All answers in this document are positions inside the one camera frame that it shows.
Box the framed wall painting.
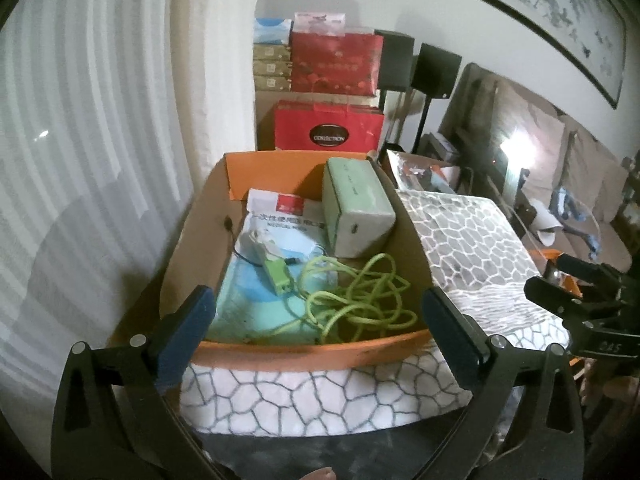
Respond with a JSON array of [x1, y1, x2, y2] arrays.
[[483, 0, 626, 108]]

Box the medical mask packet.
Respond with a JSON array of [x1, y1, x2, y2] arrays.
[[207, 188, 337, 344]]

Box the green tissue pack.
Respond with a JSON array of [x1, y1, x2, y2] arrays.
[[322, 157, 396, 259]]

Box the grey white patterned blanket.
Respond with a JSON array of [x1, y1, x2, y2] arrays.
[[178, 187, 572, 438]]

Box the white curtain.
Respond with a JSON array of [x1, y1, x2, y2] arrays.
[[1, 0, 257, 466]]

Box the brown sofa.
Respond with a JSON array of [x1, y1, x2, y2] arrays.
[[439, 63, 632, 272]]

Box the black speaker on stand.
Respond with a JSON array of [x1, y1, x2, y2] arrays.
[[374, 29, 414, 112]]

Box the stacked gold boxes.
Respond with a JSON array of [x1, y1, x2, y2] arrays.
[[253, 44, 292, 91]]

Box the green grey power bank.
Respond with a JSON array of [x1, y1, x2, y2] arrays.
[[248, 229, 294, 296]]

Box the brown box of clutter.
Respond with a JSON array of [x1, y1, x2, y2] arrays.
[[381, 151, 474, 195]]

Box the green cable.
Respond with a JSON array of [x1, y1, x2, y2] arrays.
[[269, 251, 419, 345]]

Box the red collection gift bag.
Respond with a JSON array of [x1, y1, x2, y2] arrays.
[[273, 101, 384, 153]]

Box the black usb cable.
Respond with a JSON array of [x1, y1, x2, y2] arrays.
[[221, 214, 302, 267]]

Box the red floral gift box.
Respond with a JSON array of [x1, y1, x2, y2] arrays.
[[291, 32, 384, 96]]

